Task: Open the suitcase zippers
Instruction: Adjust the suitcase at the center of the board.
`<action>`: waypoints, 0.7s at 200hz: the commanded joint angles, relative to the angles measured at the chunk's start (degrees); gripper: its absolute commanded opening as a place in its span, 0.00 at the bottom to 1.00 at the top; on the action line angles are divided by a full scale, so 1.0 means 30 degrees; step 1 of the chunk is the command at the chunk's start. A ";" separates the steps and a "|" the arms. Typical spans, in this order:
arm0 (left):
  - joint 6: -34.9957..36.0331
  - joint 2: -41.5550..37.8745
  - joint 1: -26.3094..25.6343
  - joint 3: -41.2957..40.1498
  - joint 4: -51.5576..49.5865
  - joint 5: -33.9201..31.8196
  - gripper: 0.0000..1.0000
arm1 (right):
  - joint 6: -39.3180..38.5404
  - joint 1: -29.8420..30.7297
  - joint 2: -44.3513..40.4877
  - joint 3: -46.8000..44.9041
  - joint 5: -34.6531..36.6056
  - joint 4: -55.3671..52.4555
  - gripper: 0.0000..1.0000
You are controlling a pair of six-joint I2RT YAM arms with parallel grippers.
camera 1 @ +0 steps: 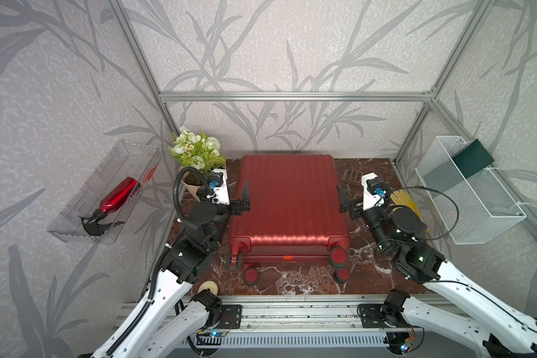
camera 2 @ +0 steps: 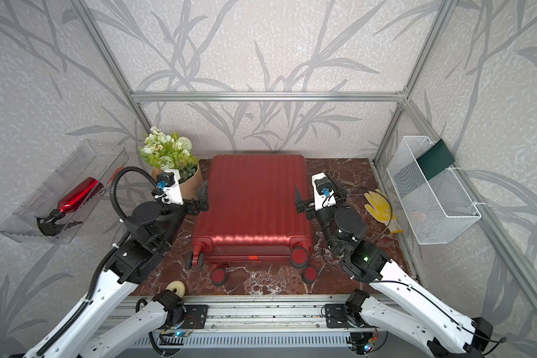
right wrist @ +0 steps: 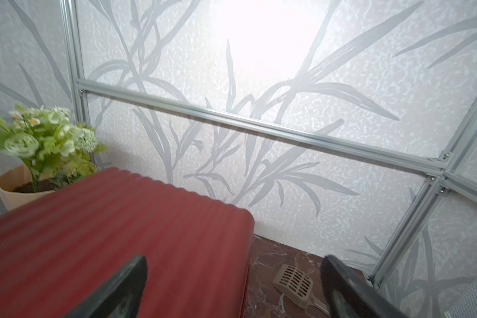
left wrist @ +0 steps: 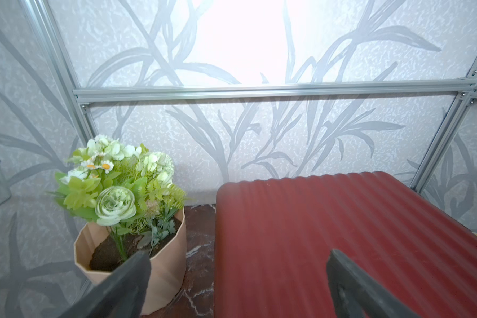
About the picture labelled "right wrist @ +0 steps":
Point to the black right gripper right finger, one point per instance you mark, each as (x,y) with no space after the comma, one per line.
(348,295)

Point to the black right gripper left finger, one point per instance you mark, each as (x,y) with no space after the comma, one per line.
(119,296)

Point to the red ribbed hardshell suitcase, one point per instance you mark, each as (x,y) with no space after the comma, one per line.
(57,250)

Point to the beige slotted plastic scoop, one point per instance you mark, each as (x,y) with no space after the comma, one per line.
(298,287)

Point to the green white artificial flowers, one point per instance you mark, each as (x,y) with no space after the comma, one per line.
(56,151)

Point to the aluminium frame profiles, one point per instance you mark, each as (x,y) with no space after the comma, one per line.
(442,176)

